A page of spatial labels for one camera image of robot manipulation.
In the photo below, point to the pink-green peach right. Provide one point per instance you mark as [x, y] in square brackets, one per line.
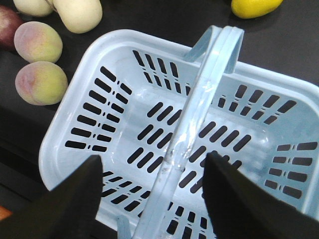
[36, 41]

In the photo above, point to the red apple by peaches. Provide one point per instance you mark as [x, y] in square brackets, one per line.
[10, 21]

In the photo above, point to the yellow lemon centre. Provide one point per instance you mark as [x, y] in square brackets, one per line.
[248, 9]

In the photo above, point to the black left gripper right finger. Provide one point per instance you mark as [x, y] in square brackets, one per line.
[239, 209]

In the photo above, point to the pink-green peach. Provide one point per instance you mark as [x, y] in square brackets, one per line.
[41, 83]
[36, 41]

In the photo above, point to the light blue plastic basket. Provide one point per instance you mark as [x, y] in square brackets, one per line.
[152, 109]

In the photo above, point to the pink-green peach left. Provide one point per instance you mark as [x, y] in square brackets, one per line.
[41, 83]

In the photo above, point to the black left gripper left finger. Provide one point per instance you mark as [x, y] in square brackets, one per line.
[66, 212]

